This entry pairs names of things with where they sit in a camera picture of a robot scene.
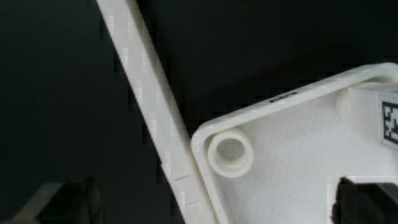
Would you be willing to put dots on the white desk tabletop tray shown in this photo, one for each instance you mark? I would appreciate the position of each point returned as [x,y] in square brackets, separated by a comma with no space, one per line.
[279,149]

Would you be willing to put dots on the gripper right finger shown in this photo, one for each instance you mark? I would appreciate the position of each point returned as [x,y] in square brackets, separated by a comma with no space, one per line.
[366,203]

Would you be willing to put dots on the white desk leg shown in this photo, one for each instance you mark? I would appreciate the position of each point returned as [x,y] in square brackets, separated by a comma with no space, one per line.
[368,111]

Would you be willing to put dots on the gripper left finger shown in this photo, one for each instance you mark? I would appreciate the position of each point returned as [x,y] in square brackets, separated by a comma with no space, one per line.
[66,203]

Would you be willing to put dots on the white front fence bar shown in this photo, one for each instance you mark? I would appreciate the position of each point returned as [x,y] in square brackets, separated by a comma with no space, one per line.
[158,108]

